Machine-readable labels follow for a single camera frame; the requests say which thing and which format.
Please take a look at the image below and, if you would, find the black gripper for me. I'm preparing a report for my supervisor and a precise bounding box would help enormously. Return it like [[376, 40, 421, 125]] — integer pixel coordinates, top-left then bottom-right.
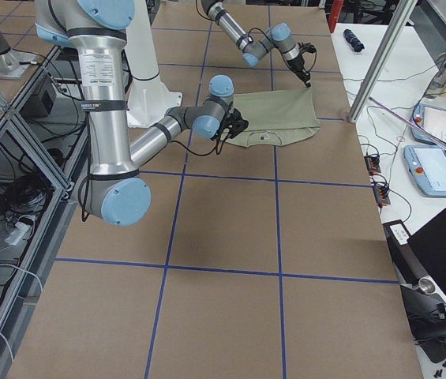
[[287, 54, 312, 88], [216, 108, 236, 138]]

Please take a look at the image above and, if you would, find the olive green long-sleeve shirt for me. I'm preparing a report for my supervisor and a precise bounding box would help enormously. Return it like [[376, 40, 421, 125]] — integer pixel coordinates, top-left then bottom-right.
[[228, 88, 320, 148]]

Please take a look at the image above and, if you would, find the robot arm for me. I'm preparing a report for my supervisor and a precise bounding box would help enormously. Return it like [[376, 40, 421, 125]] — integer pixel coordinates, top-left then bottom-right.
[[201, 1, 317, 88], [35, 1, 249, 227]]

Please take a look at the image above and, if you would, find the folded dark blue umbrella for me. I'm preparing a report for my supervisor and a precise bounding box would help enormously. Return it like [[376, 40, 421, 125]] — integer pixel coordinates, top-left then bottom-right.
[[343, 28, 365, 53]]

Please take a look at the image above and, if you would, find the far teach pendant tablet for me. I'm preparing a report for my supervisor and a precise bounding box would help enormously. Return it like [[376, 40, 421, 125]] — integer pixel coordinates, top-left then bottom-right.
[[411, 103, 446, 143]]

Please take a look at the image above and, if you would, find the teach pendant tablet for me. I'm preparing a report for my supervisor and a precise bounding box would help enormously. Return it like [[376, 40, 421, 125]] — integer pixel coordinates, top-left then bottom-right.
[[403, 145, 446, 198], [411, 103, 446, 143]]

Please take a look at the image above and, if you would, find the near teach pendant tablet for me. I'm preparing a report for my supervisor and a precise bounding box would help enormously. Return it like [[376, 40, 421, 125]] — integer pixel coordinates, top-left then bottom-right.
[[403, 145, 446, 198]]

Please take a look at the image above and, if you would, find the metal reacher grabber tool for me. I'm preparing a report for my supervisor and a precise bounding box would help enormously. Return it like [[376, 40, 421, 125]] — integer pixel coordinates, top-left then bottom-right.
[[369, 96, 446, 150]]

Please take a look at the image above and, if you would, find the black laptop on stand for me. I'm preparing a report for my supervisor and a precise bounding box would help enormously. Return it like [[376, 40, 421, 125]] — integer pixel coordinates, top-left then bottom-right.
[[383, 208, 446, 363]]

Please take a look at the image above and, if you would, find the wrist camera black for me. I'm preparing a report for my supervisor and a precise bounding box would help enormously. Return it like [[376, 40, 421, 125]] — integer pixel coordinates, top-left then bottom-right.
[[229, 109, 249, 138], [298, 42, 317, 55]]

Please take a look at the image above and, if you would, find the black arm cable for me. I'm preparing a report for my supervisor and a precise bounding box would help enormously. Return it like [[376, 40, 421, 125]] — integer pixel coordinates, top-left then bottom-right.
[[171, 129, 231, 156]]

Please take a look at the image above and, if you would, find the aluminium frame post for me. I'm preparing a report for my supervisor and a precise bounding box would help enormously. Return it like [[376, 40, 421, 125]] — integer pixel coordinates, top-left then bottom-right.
[[347, 0, 417, 123]]

